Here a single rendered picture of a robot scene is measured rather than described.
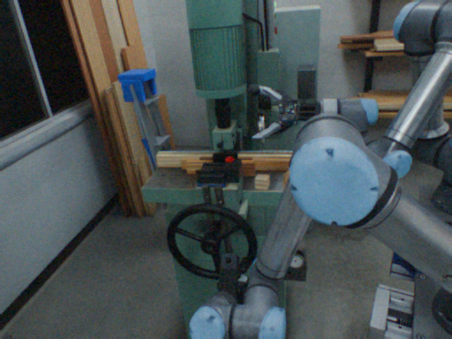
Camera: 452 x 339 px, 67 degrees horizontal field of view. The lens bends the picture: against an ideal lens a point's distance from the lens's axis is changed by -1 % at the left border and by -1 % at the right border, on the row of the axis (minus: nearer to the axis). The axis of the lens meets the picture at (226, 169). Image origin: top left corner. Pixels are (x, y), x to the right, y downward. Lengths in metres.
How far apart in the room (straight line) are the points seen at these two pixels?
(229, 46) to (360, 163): 0.74
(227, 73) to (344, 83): 2.49
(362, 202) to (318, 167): 0.08
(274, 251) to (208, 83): 0.61
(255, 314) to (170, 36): 3.22
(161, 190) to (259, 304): 0.63
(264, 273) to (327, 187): 0.37
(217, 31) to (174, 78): 2.68
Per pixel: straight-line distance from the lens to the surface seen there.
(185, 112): 3.83
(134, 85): 2.00
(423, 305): 0.98
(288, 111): 1.01
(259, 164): 1.30
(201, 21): 1.12
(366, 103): 1.03
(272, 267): 0.79
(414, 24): 1.14
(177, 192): 1.24
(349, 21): 3.47
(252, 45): 1.37
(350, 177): 0.48
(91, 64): 2.51
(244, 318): 0.76
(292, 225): 0.72
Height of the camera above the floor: 1.49
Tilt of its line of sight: 26 degrees down
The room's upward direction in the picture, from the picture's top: 5 degrees counter-clockwise
